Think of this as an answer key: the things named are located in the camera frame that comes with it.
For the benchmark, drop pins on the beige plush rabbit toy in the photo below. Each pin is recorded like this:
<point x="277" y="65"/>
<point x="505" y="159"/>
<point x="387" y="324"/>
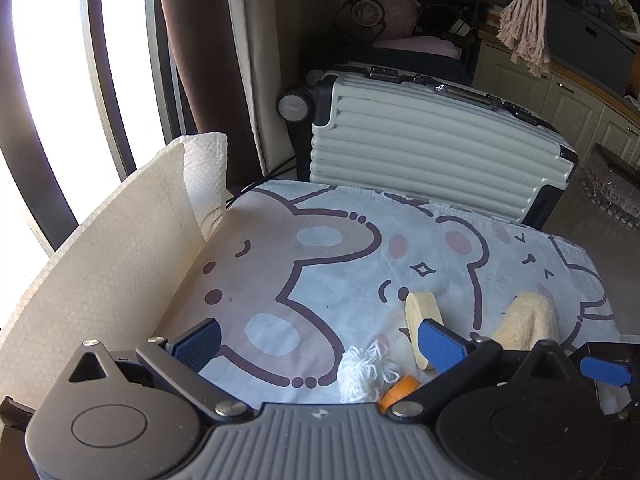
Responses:
<point x="530" y="317"/>

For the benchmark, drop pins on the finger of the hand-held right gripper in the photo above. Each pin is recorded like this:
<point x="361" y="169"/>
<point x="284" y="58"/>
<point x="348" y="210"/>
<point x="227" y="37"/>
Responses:
<point x="605" y="371"/>

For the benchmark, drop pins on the cream kitchen cabinet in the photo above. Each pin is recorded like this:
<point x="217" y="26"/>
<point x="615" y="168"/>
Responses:
<point x="575" y="105"/>

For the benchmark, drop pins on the white paper towel sheet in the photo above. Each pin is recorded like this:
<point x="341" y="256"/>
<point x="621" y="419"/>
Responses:
<point x="100" y="270"/>

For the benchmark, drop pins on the orange tape roll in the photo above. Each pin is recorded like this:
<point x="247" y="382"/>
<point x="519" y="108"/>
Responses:
<point x="400" y="390"/>

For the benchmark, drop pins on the white yarn pompom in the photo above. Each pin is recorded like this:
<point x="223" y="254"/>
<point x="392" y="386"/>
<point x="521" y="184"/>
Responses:
<point x="357" y="372"/>

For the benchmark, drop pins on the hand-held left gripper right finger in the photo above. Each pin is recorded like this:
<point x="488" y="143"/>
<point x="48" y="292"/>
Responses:
<point x="440" y="344"/>

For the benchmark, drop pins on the black shelf unit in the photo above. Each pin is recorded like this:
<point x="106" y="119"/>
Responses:
<point x="450" y="0"/>

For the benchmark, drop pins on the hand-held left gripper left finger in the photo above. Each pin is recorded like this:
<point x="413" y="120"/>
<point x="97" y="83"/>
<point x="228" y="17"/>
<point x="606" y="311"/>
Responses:
<point x="197" y="347"/>

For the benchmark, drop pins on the dark window frame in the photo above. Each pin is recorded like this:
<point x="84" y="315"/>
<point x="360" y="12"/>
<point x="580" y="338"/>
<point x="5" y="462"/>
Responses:
<point x="110" y="85"/>

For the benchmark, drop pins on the beige oval disc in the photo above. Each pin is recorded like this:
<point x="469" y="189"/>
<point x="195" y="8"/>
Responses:
<point x="420" y="307"/>

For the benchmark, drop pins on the bear printed tablecloth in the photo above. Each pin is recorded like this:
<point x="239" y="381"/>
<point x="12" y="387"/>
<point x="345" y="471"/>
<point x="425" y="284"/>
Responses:
<point x="310" y="280"/>

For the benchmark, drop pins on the brown curtain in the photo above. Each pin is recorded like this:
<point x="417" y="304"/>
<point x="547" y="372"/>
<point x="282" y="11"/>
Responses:
<point x="200" y="60"/>

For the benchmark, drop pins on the white ribbed suitcase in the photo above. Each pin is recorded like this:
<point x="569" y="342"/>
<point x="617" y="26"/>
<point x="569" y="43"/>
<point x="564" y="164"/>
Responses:
<point x="425" y="150"/>

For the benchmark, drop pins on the pack of water bottles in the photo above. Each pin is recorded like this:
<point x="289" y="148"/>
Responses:
<point x="612" y="185"/>

